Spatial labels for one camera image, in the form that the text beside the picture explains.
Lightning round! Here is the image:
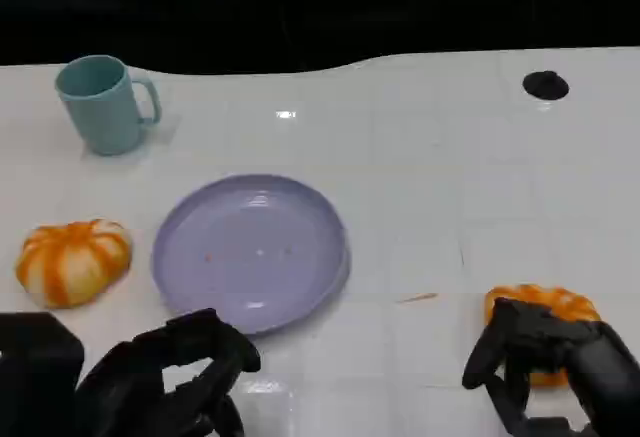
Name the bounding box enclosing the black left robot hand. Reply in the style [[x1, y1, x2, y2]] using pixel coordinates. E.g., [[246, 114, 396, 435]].
[[73, 307, 262, 437]]

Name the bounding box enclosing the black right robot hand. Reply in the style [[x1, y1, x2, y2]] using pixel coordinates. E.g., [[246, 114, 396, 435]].
[[461, 297, 640, 437]]

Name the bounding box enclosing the orange white toy bread roll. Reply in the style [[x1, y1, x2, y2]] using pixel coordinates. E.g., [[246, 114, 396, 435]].
[[484, 284, 602, 388], [14, 218, 134, 309]]

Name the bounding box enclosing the lilac plate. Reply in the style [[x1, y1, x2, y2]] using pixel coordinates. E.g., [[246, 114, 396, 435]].
[[151, 173, 352, 336]]

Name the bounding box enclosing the pale green mug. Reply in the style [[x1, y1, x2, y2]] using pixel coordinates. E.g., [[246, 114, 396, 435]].
[[54, 54, 162, 157]]

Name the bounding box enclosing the black round table hole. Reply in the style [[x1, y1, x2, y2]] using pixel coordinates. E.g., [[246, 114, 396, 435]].
[[522, 70, 571, 100]]

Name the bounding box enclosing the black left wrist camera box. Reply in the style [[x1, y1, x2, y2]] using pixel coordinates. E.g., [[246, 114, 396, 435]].
[[0, 311, 85, 437]]

